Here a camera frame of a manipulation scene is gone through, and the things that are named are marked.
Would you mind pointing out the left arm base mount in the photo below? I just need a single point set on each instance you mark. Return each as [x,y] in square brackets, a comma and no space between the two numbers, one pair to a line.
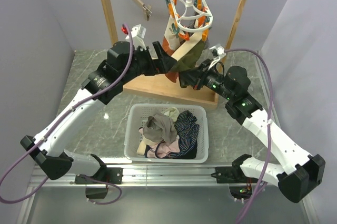
[98,186]

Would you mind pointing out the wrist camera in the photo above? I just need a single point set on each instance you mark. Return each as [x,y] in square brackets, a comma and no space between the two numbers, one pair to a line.
[137,33]
[218,53]

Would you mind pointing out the pale yellow underwear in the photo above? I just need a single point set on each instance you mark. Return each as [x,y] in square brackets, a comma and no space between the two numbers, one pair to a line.
[172,112]

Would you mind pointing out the olive green underwear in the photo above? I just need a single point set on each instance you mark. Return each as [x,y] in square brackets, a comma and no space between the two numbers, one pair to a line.
[193,48]

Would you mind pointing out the grey striped underwear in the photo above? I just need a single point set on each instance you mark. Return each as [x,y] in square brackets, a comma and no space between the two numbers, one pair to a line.
[201,22]

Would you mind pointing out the pink underwear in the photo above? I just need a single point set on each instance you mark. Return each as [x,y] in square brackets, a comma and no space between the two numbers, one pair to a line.
[158,150]

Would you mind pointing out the dark striped underwear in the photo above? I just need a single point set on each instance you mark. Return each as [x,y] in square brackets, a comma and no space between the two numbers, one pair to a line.
[188,131]

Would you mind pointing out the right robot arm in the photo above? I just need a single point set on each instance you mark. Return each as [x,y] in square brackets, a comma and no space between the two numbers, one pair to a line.
[298,172]

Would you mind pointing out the white plastic laundry basket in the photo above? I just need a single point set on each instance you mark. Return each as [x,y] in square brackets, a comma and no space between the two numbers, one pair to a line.
[137,119]

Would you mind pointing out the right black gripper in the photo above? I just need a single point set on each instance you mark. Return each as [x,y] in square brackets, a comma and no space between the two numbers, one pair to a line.
[197,77]

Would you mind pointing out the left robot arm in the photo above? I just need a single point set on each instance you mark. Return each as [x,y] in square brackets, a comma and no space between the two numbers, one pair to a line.
[124,62]

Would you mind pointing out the orange white underwear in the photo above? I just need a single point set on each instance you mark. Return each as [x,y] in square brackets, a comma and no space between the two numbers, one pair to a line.
[171,42]

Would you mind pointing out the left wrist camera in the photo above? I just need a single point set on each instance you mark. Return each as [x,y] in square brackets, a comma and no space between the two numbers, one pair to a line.
[137,33]

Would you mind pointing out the beige underwear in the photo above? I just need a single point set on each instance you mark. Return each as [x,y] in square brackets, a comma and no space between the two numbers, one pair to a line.
[160,128]

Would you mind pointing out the aluminium rail frame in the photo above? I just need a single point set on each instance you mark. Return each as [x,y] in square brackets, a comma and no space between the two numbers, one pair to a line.
[227,142]

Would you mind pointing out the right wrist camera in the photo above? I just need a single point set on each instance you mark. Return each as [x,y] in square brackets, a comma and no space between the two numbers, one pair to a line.
[218,53]

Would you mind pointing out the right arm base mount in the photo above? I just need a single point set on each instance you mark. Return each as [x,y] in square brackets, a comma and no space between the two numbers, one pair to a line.
[240,186]

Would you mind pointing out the white round clip hanger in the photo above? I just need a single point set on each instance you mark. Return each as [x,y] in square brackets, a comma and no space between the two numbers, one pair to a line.
[185,12]

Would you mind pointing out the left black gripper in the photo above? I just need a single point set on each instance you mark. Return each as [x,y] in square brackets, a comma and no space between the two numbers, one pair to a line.
[165,62]

